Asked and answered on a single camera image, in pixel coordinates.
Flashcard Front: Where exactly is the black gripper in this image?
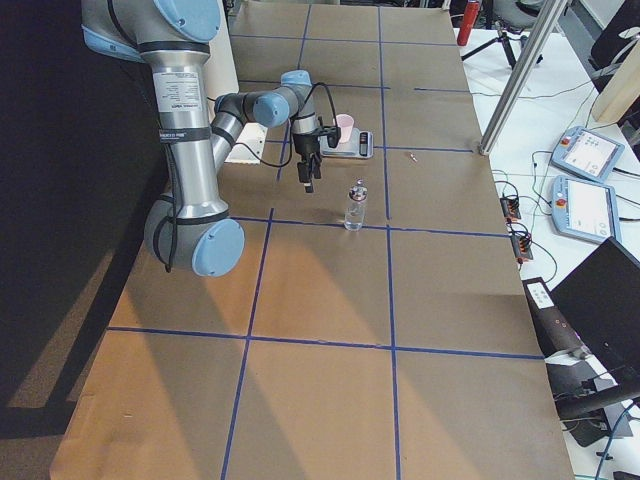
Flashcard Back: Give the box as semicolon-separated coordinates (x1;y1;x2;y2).
293;131;322;193

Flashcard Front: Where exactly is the pink plastic cup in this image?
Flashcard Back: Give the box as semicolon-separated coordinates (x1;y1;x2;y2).
335;113;355;144

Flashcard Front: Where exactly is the clear glass sauce bottle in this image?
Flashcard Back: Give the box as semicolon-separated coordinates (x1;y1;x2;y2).
344;178;368;231

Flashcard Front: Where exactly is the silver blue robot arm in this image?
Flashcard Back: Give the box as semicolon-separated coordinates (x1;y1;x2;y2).
82;1;334;277

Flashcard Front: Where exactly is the silver digital kitchen scale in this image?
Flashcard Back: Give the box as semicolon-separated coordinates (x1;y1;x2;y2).
320;128;374;159

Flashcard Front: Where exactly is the black usb hub box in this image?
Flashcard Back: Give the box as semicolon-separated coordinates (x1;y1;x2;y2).
499;196;521;222

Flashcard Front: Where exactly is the red cylinder bottle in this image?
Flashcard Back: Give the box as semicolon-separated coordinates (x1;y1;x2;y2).
456;0;480;46

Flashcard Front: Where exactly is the black tripod leg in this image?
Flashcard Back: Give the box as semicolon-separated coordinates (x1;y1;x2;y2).
461;29;529;69

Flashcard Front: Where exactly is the far blue teach pendant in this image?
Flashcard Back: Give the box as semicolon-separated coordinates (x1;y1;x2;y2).
550;126;625;183

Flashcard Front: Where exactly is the blue teach pendant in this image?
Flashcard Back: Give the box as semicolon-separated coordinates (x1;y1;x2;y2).
551;175;622;244
550;126;625;183

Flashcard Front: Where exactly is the near blue teach pendant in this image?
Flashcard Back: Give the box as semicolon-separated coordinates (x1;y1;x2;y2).
551;175;622;244

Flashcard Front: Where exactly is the black device white label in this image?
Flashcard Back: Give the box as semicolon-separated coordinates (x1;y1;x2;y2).
522;277;591;360

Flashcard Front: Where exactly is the black monitor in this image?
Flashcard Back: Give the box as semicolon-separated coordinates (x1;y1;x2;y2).
551;237;639;381

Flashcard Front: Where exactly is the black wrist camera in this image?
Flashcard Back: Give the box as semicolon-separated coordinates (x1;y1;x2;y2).
319;125;342;149

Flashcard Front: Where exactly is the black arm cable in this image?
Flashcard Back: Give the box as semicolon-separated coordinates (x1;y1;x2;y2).
154;81;337;274

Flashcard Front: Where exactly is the aluminium frame post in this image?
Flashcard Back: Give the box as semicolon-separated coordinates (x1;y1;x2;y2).
478;0;568;156

